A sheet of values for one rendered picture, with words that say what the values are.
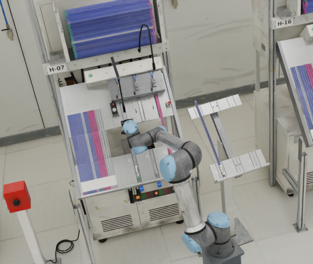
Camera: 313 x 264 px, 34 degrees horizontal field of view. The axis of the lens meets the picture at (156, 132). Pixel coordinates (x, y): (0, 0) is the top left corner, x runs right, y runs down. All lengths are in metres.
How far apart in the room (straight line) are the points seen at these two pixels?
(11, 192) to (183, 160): 1.17
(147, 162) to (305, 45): 1.29
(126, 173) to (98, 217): 0.61
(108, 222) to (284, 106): 1.54
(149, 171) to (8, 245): 1.41
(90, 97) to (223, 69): 2.16
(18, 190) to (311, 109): 1.87
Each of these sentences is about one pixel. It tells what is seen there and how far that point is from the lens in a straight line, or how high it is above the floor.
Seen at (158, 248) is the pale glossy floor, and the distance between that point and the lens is 3.68.
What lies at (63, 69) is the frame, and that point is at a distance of 3.17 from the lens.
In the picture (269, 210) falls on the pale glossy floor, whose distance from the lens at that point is 3.89.
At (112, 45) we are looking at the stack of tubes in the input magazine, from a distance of 3.10.
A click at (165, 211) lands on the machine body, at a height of 0.18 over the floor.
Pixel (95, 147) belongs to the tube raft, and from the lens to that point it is 3.12.
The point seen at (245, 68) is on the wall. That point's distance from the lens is 5.18.
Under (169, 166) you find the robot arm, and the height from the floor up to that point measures 1.15.
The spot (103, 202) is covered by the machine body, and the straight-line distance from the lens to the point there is 3.52.
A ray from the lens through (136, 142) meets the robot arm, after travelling 2.80.
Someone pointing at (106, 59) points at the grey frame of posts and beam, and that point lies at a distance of 3.16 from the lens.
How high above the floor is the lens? 2.63
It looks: 33 degrees down
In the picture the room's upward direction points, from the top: 9 degrees counter-clockwise
